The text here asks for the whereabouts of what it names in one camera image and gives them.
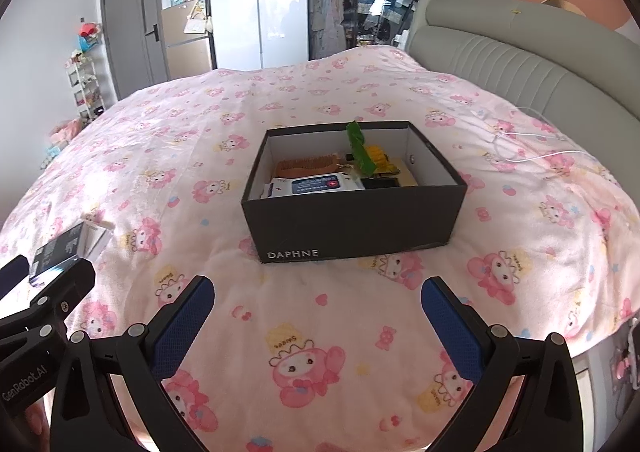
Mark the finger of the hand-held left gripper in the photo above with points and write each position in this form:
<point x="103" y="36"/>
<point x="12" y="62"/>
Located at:
<point x="65" y="289"/>
<point x="14" y="274"/>

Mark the brown cabinet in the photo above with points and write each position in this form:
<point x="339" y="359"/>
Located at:
<point x="187" y="57"/>

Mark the small black printed box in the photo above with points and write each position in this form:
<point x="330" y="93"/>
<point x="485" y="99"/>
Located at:
<point x="57" y="247"/>

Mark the grey padded headboard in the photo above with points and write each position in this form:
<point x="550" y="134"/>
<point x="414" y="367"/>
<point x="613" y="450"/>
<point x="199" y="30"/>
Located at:
<point x="500" y="57"/>

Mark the pink printed blanket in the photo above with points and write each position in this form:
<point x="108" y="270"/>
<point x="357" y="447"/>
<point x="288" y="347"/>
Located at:
<point x="200" y="132"/>

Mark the paper sheet with drawing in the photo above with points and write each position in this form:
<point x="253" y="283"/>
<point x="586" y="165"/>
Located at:
<point x="195" y="25"/>

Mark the grey door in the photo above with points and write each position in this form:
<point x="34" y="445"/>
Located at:
<point x="130" y="22"/>

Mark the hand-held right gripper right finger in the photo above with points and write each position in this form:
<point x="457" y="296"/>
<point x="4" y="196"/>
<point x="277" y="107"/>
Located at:
<point x="450" y="327"/>

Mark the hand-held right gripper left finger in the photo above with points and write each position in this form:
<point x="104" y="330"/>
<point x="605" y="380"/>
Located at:
<point x="182" y="327"/>

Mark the white wet wipes pack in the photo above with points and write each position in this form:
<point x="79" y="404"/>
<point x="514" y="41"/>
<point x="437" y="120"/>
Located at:
<point x="315" y="184"/>

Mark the green and yellow corn toy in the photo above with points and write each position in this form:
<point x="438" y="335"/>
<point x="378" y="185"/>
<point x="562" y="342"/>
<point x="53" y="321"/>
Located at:
<point x="361" y="150"/>

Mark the black cardboard shoe box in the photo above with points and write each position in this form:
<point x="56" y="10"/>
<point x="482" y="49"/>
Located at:
<point x="350" y="232"/>

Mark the white shelf rack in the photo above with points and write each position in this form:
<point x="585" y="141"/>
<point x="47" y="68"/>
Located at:
<point x="82" y="82"/>

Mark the wooden comb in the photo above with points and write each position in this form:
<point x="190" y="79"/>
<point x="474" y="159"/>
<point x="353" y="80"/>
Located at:
<point x="300" y="166"/>

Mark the red plush toy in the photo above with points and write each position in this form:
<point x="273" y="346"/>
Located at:
<point x="89" y="32"/>

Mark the pink plush toys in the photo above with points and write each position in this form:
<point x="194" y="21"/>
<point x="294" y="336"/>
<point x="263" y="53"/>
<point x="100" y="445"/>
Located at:
<point x="62" y="132"/>

